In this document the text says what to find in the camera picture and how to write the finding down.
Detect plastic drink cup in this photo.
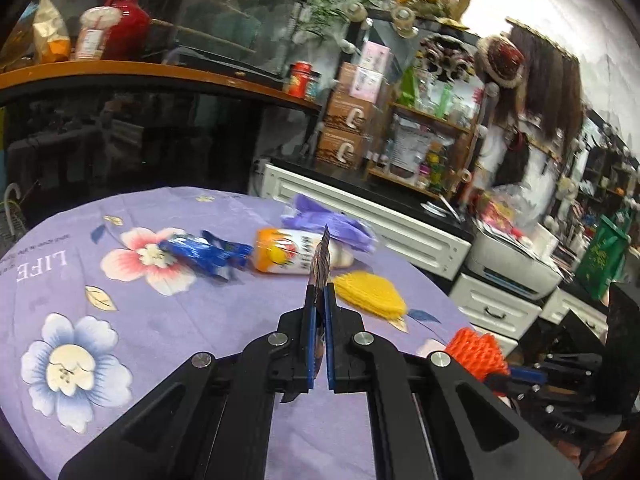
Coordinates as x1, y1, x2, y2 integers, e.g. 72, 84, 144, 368
75, 6, 123, 61

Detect wide pink box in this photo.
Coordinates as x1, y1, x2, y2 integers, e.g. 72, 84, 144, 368
340, 62, 386, 101

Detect red vase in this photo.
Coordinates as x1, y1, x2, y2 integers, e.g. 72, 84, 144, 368
102, 0, 154, 61

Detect blue snack wrapper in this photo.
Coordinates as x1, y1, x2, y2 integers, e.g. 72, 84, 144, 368
159, 230, 254, 281

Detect purple plastic bag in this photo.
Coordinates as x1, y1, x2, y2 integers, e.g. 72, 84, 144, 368
281, 194, 379, 254

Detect row of brown hairpieces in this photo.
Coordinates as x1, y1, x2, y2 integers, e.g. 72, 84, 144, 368
505, 17, 586, 147

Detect white drawer unit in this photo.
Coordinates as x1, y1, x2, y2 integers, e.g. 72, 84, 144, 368
447, 272, 547, 357

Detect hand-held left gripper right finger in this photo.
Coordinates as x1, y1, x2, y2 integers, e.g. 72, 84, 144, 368
324, 282, 583, 480

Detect purple floral tablecloth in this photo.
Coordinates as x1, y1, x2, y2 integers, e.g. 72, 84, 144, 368
0, 186, 481, 480

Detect badminton racket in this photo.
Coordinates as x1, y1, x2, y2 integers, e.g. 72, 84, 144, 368
0, 202, 28, 241

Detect black ornate headdress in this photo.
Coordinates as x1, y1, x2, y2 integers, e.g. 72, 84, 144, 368
417, 35, 476, 84

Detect white printer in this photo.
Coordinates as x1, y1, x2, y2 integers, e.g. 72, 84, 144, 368
465, 225, 579, 302

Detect red can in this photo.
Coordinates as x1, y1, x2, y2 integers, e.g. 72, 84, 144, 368
287, 61, 312, 99

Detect small pink box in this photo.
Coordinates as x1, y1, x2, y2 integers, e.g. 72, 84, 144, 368
361, 41, 392, 74

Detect green tote bag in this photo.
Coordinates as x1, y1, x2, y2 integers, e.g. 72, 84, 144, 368
575, 212, 632, 301

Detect orange foam fruit net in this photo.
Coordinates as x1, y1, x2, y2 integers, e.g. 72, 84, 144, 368
444, 327, 512, 384

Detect black chair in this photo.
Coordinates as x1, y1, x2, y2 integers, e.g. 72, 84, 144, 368
606, 282, 640, 416

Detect yellow foam fruit net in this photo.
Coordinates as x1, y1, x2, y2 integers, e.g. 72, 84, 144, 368
332, 271, 409, 320

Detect round red fur-trimmed hat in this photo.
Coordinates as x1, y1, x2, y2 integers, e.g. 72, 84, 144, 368
475, 34, 527, 89

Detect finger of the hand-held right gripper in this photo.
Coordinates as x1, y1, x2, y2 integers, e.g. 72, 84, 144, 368
505, 365, 548, 382
484, 374, 551, 403

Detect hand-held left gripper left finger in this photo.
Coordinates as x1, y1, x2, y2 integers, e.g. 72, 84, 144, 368
57, 284, 321, 480

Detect clear bag with red contents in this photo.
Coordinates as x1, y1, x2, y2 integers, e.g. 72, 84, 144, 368
475, 185, 542, 241

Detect printed snack packet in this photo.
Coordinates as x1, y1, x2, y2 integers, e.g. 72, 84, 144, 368
306, 224, 332, 306

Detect wooden shelf board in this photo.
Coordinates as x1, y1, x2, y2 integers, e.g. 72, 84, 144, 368
0, 60, 324, 114

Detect glass terrarium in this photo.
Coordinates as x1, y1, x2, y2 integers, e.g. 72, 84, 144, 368
135, 0, 311, 82

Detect orange and white bottle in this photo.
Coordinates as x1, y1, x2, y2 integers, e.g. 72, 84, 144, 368
251, 227, 355, 276

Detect wooden storage rack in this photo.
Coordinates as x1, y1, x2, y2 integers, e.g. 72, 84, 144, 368
367, 102, 482, 202

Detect yellow snack bag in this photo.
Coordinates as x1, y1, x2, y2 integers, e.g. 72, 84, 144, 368
31, 0, 72, 64

